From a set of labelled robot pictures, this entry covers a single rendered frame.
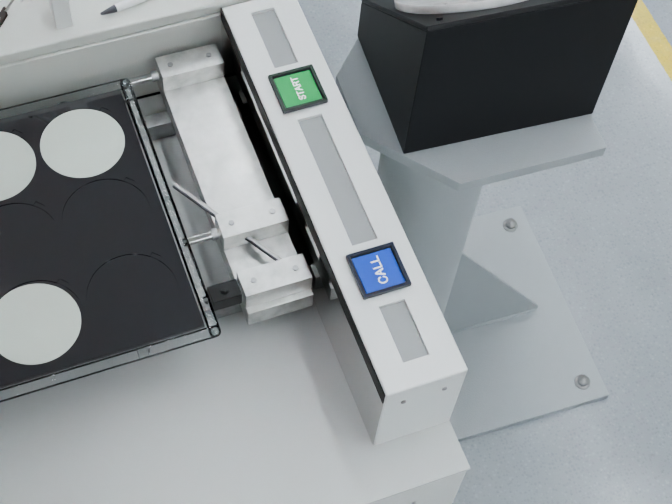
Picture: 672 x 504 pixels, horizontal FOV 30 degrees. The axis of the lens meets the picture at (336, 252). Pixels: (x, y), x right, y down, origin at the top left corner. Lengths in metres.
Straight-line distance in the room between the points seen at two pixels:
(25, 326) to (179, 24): 0.43
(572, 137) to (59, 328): 0.71
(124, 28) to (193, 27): 0.09
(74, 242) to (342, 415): 0.36
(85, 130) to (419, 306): 0.47
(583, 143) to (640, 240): 0.96
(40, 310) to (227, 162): 0.30
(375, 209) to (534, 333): 1.08
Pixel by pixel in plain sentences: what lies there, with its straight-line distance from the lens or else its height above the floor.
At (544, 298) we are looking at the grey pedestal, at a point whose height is 0.01.
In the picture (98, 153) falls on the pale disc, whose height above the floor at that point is 0.90.
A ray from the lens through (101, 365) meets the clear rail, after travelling 1.38.
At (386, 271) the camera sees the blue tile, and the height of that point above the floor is 0.96.
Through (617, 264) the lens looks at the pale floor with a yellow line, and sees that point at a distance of 2.58.
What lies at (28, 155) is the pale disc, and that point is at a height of 0.90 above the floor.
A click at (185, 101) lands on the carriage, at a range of 1.59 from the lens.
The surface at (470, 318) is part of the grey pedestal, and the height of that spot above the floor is 0.05.
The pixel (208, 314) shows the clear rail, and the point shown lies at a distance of 1.40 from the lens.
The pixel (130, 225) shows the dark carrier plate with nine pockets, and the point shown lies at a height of 0.90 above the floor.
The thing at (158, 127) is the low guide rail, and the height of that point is 0.85.
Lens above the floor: 2.15
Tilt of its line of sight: 60 degrees down
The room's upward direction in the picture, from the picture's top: 7 degrees clockwise
